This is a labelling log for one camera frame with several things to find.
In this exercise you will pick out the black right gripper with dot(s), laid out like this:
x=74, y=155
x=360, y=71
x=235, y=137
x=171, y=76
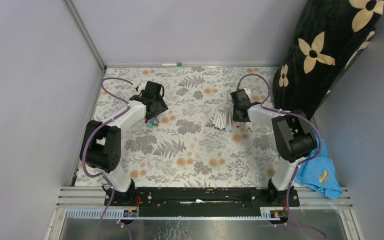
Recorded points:
x=235, y=118

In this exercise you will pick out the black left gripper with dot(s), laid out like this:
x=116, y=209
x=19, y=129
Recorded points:
x=161, y=107

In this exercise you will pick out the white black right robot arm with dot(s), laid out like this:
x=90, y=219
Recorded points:
x=293, y=133

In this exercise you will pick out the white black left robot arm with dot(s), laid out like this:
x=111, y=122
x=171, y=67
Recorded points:
x=101, y=149

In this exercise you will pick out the white marker on ledge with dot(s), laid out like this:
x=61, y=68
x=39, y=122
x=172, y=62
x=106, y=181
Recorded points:
x=177, y=64

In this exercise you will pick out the blue patterned cloth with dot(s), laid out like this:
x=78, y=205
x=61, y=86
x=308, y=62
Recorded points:
x=319, y=174

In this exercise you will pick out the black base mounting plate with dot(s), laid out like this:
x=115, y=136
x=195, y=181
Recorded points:
x=272, y=193

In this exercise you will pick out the black floral cushion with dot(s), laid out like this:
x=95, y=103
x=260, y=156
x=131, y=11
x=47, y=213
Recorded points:
x=328, y=35

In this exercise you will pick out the grey slotted cable duct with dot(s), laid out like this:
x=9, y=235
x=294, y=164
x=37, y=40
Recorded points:
x=176, y=213

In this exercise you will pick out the aluminium frame rails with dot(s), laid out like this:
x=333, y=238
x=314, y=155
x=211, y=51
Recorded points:
x=300, y=197

